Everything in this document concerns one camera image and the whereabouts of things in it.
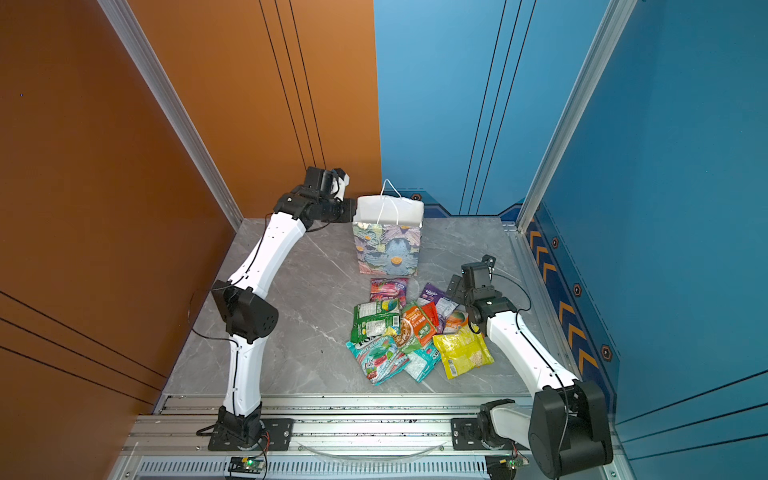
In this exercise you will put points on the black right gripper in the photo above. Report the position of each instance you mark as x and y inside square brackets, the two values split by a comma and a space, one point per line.
[459, 292]

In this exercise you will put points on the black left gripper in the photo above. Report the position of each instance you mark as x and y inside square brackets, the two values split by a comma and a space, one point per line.
[349, 210]

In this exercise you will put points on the yellow snack bag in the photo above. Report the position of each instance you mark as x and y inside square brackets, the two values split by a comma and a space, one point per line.
[462, 352]

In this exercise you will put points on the floral paper gift bag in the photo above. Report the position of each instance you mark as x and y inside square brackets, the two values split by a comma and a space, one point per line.
[387, 233]

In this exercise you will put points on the green rainbow candy bag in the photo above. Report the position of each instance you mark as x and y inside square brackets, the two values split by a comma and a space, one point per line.
[374, 319]

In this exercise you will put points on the teal Fox's fruit candy bag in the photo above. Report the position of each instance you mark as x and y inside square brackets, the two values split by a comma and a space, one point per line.
[379, 358]

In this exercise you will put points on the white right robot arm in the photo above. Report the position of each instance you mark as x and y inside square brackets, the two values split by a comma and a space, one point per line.
[567, 429]

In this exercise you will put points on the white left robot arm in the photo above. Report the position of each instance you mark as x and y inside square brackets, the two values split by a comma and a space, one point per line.
[249, 318]

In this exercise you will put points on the orange Fox's candy bag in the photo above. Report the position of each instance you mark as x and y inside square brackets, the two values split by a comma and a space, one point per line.
[455, 322]

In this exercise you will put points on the orange green noodle snack bag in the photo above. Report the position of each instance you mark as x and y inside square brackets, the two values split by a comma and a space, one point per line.
[416, 329]

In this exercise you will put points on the purple Fox's berries candy bag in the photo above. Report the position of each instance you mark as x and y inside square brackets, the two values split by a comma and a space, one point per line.
[389, 289]

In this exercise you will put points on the teal Fox's mint candy bag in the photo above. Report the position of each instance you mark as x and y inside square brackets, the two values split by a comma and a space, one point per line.
[421, 362]

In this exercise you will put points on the purple snack packet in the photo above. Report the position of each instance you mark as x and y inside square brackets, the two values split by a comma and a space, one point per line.
[443, 305]

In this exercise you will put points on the red snack packet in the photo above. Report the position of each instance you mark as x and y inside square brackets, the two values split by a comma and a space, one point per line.
[430, 311]

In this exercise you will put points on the right green circuit board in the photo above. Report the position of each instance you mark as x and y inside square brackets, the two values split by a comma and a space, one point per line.
[515, 462]

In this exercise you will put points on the green circuit board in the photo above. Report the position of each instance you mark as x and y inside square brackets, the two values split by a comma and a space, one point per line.
[249, 467]
[515, 462]

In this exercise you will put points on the left green circuit board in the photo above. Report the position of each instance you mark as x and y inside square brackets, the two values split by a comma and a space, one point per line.
[249, 467]

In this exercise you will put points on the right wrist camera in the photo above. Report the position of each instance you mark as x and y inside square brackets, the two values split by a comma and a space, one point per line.
[489, 261]

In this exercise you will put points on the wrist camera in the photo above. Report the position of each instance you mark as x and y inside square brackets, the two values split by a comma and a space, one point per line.
[489, 261]
[340, 182]

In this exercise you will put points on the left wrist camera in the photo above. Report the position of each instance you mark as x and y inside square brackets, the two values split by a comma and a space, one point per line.
[340, 182]

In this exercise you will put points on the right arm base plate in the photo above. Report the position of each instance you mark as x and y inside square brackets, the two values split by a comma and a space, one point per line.
[466, 435]

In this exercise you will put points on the aluminium front rail frame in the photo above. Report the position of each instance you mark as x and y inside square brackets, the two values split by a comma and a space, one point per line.
[335, 436]

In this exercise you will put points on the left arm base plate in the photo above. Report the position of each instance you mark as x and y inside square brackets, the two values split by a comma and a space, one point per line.
[271, 434]

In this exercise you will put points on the left aluminium corner post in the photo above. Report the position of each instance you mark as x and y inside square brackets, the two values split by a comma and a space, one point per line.
[129, 31]

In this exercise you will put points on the aluminium corner post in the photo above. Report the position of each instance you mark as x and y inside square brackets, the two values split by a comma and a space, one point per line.
[608, 34]
[129, 31]

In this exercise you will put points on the right aluminium corner post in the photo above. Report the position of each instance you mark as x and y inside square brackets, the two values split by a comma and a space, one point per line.
[608, 34]

